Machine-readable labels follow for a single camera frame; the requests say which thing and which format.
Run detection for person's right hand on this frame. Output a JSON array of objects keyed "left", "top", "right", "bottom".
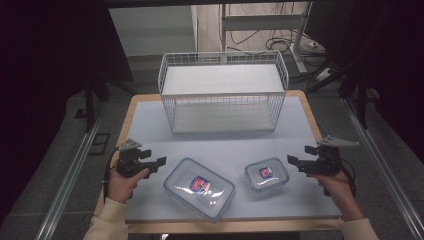
[{"left": 312, "top": 169, "right": 356, "bottom": 205}]

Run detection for small clear food container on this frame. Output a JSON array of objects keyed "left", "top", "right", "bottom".
[{"left": 244, "top": 157, "right": 290, "bottom": 196}]

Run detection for white wire shelf rack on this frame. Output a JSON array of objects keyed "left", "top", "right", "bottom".
[{"left": 157, "top": 49, "right": 290, "bottom": 135}]

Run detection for black floor cables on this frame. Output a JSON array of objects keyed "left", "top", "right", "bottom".
[{"left": 218, "top": 2, "right": 329, "bottom": 69}]

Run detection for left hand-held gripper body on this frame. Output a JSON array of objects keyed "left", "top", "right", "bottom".
[{"left": 114, "top": 138, "right": 150, "bottom": 179}]

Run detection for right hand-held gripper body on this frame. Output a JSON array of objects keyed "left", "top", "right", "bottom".
[{"left": 297, "top": 134, "right": 361, "bottom": 178}]

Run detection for white cabinet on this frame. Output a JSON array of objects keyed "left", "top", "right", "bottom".
[{"left": 109, "top": 4, "right": 199, "bottom": 58}]

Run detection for white metal desk frame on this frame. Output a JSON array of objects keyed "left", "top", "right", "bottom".
[{"left": 219, "top": 2, "right": 314, "bottom": 75}]

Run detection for black floor hatch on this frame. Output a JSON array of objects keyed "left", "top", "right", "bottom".
[{"left": 87, "top": 132, "right": 111, "bottom": 157}]

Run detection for person's left hand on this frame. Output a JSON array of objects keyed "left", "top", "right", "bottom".
[{"left": 106, "top": 167, "right": 151, "bottom": 205}]

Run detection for large clear food container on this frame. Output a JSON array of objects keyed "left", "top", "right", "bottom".
[{"left": 162, "top": 157, "right": 237, "bottom": 223}]

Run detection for white table mat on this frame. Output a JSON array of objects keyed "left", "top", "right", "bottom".
[{"left": 125, "top": 95, "right": 342, "bottom": 224}]

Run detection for black stand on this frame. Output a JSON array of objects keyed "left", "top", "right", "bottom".
[
  {"left": 82, "top": 74, "right": 138, "bottom": 134},
  {"left": 305, "top": 56, "right": 379, "bottom": 130}
]

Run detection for white power strip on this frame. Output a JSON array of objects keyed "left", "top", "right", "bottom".
[{"left": 314, "top": 67, "right": 333, "bottom": 83}]

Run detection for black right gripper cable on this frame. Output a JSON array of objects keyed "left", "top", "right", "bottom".
[{"left": 322, "top": 158, "right": 357, "bottom": 198}]

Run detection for dark curtain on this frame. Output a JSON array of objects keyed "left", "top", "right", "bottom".
[
  {"left": 0, "top": 0, "right": 135, "bottom": 221},
  {"left": 304, "top": 0, "right": 424, "bottom": 164}
]

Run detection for metal floor rail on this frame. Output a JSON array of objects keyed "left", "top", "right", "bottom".
[
  {"left": 342, "top": 97, "right": 424, "bottom": 240},
  {"left": 34, "top": 99, "right": 108, "bottom": 240}
]

